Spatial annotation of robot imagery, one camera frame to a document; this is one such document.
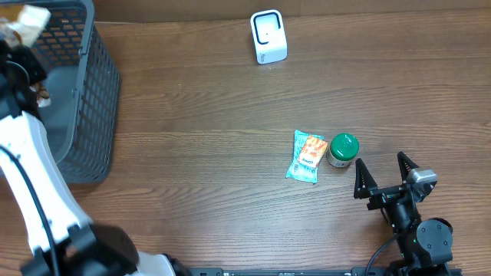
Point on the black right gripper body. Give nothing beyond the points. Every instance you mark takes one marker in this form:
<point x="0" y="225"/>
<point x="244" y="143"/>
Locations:
<point x="386" y="196"/>

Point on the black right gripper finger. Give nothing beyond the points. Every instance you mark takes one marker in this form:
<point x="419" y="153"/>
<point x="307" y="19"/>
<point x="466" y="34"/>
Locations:
<point x="364" y="182"/>
<point x="405" y="166"/>

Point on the green lid jar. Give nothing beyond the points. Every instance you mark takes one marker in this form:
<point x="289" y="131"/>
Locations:
<point x="342" y="150"/>

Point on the teal orange snack packet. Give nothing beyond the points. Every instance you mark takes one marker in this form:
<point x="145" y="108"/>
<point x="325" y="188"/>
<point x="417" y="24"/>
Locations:
<point x="308" y="150"/>

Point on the brown white snack bag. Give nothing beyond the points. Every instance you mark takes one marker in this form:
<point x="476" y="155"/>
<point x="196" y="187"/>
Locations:
<point x="21" y="27"/>

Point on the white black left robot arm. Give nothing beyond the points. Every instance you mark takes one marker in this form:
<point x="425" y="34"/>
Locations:
<point x="63" y="238"/>

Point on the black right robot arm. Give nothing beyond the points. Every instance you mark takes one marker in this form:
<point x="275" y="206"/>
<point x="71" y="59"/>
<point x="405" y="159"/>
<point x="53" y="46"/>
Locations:
<point x="425" y="245"/>

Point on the white barcode scanner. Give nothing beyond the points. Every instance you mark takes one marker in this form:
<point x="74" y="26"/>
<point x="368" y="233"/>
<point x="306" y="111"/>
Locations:
<point x="269" y="37"/>

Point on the grey plastic mesh basket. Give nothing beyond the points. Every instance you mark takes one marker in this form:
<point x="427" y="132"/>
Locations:
<point x="84" y="85"/>

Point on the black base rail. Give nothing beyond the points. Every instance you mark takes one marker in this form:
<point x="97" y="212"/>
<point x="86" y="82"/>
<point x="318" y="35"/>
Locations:
<point x="355" y="271"/>

